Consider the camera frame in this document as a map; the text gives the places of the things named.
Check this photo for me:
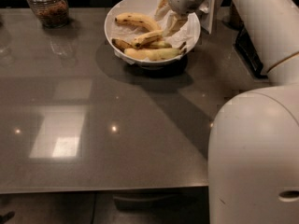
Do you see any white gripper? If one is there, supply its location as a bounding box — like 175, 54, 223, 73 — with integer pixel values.
154, 0, 205, 33

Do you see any yellow banana with stem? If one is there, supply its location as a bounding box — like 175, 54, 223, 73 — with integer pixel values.
131, 30, 164, 49

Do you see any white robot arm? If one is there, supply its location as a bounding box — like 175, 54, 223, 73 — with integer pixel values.
208, 0, 299, 224

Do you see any white bowl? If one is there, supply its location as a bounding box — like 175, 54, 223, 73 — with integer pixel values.
104, 0, 202, 71

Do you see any top yellow banana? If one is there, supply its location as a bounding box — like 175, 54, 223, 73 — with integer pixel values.
115, 12, 161, 31

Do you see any front yellow banana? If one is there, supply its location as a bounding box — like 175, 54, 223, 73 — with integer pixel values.
124, 47, 187, 62

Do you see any dark-tipped banana underneath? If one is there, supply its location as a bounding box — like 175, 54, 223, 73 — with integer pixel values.
111, 38, 132, 52

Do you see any white paper towel liner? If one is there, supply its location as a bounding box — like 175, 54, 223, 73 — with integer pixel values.
110, 0, 196, 65

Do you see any white upright stand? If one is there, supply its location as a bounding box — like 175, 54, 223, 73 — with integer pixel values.
200, 0, 222, 34

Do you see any left glass jar with grains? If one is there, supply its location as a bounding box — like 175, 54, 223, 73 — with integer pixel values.
27, 0, 69, 28

